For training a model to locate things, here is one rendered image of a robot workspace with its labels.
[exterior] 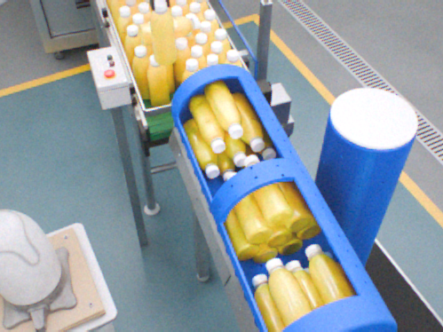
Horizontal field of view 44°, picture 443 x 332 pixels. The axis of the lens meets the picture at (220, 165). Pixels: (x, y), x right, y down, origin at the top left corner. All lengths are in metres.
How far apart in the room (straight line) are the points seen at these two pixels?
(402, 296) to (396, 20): 2.26
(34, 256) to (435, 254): 2.03
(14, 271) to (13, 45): 2.86
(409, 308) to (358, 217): 0.60
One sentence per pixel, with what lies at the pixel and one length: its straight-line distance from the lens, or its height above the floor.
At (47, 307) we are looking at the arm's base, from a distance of 1.42.
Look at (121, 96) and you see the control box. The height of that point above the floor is 1.04.
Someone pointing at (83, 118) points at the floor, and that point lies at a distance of 3.34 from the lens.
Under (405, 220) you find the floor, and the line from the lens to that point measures 2.91.
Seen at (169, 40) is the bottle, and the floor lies 1.27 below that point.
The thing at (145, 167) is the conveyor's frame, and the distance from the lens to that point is 2.52.
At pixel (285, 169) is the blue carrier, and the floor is 1.23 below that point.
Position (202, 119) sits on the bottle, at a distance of 1.61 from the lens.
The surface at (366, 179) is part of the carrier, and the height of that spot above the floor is 0.88.
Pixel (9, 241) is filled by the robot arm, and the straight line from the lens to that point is 1.26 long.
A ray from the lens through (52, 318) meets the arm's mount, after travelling 1.44.
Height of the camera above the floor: 2.27
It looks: 50 degrees down
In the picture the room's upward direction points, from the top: straight up
